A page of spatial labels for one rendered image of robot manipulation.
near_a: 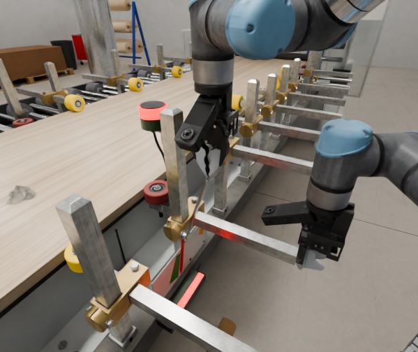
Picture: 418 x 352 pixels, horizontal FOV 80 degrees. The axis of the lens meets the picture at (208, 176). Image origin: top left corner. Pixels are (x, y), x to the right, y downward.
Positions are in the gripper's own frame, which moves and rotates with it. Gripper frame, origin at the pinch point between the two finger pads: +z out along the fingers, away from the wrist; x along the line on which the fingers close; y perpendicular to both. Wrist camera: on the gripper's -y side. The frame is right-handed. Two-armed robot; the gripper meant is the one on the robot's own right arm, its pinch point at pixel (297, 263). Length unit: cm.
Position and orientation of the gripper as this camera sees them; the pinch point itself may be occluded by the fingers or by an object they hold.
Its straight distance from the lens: 67.2
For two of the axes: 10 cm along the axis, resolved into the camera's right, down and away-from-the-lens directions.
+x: 4.8, -4.8, 7.3
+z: 0.3, 8.4, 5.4
